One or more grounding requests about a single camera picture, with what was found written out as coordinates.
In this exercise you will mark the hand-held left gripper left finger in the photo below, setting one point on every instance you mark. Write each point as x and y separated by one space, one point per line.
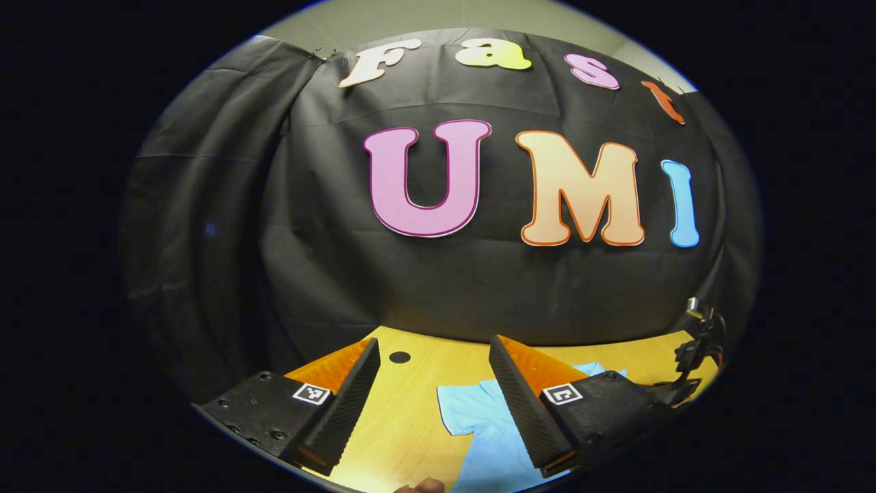
349 411

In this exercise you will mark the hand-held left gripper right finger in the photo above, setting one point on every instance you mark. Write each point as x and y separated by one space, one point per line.
523 411

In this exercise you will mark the light blue T-shirt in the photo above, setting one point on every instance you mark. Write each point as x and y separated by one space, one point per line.
479 418

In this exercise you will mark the black round table grommet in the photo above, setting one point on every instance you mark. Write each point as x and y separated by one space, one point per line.
399 357

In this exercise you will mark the black backdrop cloth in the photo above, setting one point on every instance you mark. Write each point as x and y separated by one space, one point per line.
308 274

